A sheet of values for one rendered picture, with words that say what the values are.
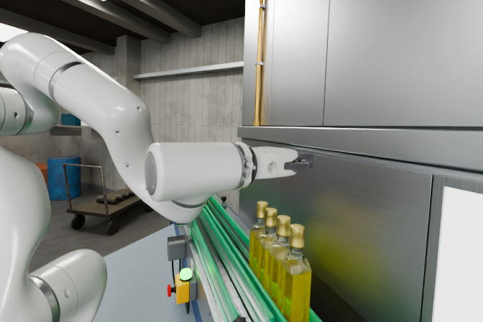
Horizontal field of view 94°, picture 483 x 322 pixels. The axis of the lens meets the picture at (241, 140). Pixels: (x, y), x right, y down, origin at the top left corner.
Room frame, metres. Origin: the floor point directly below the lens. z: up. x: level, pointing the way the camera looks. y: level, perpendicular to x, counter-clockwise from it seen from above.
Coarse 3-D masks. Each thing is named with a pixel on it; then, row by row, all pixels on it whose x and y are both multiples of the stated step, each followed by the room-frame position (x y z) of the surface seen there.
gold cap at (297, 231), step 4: (292, 224) 0.52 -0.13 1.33; (296, 224) 0.52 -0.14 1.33; (292, 228) 0.50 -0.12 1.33; (296, 228) 0.50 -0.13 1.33; (300, 228) 0.50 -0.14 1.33; (304, 228) 0.50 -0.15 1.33; (292, 232) 0.50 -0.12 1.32; (296, 232) 0.49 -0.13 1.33; (300, 232) 0.49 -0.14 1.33; (304, 232) 0.50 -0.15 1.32; (292, 236) 0.50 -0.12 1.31; (296, 236) 0.49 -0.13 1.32; (300, 236) 0.49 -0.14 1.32; (304, 236) 0.50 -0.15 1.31; (292, 240) 0.50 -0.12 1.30; (296, 240) 0.49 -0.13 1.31; (300, 240) 0.49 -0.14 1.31; (292, 244) 0.50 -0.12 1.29; (296, 244) 0.49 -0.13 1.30; (300, 244) 0.49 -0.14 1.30; (304, 244) 0.50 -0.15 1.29; (296, 248) 0.49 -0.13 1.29; (300, 248) 0.49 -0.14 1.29
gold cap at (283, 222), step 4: (280, 216) 0.56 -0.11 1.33; (284, 216) 0.57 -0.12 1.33; (288, 216) 0.57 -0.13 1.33; (280, 220) 0.55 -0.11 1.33; (284, 220) 0.55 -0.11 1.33; (288, 220) 0.55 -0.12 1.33; (280, 224) 0.55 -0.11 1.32; (284, 224) 0.55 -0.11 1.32; (288, 224) 0.55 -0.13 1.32; (280, 228) 0.55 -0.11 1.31; (284, 228) 0.55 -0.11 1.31; (288, 228) 0.55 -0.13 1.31; (276, 232) 0.56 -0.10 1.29; (280, 232) 0.55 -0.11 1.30; (284, 232) 0.55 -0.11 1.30; (288, 232) 0.55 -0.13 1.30; (284, 236) 0.54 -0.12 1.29
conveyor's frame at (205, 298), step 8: (184, 232) 1.09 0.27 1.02; (192, 248) 0.91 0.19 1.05; (192, 256) 0.88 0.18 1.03; (192, 264) 0.87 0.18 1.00; (200, 264) 0.80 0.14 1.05; (200, 272) 0.76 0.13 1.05; (200, 280) 0.73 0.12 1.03; (200, 288) 0.73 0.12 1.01; (208, 288) 0.68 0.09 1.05; (200, 296) 0.73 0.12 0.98; (208, 296) 0.64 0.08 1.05; (200, 304) 0.73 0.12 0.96; (208, 304) 0.62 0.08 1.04; (200, 312) 0.72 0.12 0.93; (208, 312) 0.61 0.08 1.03; (216, 312) 0.59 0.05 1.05; (208, 320) 0.62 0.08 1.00; (216, 320) 0.56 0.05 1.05
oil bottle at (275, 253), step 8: (272, 248) 0.56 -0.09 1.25; (280, 248) 0.54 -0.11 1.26; (288, 248) 0.55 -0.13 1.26; (272, 256) 0.55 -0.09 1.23; (280, 256) 0.53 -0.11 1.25; (272, 264) 0.55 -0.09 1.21; (272, 272) 0.55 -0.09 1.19; (272, 280) 0.55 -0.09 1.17; (272, 288) 0.55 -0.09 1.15; (272, 296) 0.54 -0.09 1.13
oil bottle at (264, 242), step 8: (264, 232) 0.62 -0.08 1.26; (264, 240) 0.59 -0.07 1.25; (272, 240) 0.59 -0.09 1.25; (264, 248) 0.58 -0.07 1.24; (264, 256) 0.58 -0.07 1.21; (264, 264) 0.58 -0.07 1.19; (256, 272) 0.63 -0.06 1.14; (264, 272) 0.58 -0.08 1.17; (264, 280) 0.58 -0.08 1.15; (264, 288) 0.58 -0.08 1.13
